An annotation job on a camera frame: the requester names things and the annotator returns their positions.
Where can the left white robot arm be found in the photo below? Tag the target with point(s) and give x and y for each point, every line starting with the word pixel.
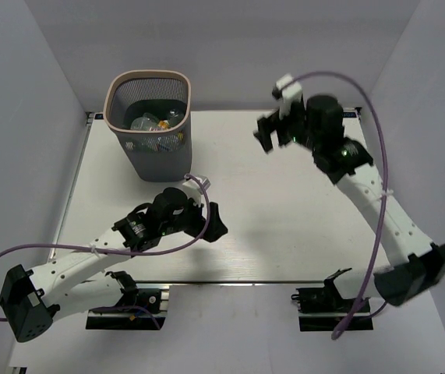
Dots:
pixel 33 299

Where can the orange label yellow cap bottle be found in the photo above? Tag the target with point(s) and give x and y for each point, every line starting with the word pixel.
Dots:
pixel 163 125

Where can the clear bottle white blue label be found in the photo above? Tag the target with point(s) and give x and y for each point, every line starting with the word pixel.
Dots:
pixel 146 122

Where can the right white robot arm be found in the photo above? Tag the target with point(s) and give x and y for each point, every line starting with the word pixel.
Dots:
pixel 417 263

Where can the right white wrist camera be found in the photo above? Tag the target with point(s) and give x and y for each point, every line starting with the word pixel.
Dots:
pixel 287 92

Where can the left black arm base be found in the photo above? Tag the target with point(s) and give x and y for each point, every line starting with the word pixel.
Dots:
pixel 141 307

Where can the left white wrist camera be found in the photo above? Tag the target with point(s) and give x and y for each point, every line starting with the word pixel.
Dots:
pixel 191 187

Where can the blue table corner sticker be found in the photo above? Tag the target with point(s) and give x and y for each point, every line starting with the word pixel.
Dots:
pixel 350 114

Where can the grey mesh waste bin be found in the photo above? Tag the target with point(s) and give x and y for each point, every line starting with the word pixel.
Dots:
pixel 158 156

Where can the clear bottle white cap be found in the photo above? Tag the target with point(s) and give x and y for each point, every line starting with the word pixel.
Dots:
pixel 174 117

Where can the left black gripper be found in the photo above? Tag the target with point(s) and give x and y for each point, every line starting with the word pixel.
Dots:
pixel 217 228

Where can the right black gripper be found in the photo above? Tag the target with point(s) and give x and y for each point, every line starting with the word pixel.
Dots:
pixel 266 125

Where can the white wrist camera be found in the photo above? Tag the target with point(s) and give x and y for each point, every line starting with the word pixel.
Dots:
pixel 287 92
pixel 191 187

